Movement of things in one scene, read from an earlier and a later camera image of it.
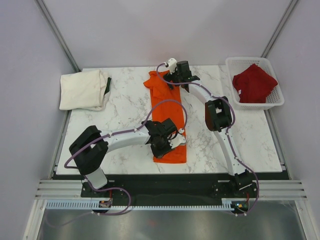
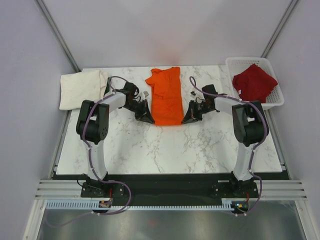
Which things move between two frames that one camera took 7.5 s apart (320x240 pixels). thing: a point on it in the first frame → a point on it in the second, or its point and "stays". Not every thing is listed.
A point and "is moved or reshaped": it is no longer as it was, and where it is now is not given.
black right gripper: (169, 77) → (191, 115)
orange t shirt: (166, 103) is moved or reshaped
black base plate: (166, 186) stays
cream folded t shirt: (84, 90) stays
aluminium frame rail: (269, 189) stays
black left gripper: (160, 154) → (144, 115)
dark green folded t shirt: (108, 86) stays
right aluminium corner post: (277, 30) stays
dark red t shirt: (254, 84) stays
